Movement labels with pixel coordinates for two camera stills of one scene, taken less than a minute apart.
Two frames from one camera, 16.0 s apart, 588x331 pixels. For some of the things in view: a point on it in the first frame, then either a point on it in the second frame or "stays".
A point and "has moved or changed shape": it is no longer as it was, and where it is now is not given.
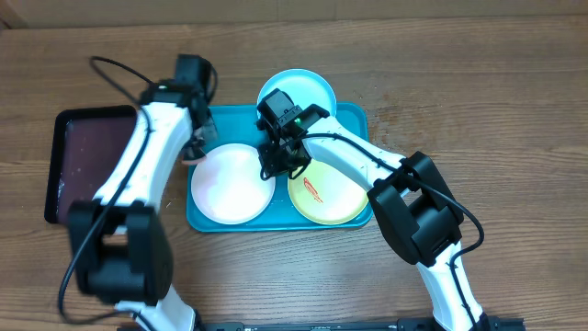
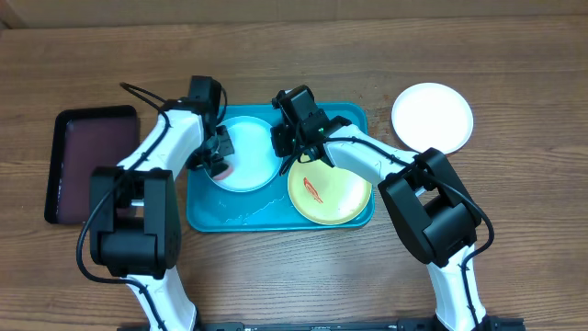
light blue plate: (304, 87) to (254, 164)
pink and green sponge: (181, 165) has moved or changed shape
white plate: (227, 186) to (432, 115)
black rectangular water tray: (85, 142) stays
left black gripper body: (202, 132) to (215, 148)
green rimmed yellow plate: (325, 196) stays
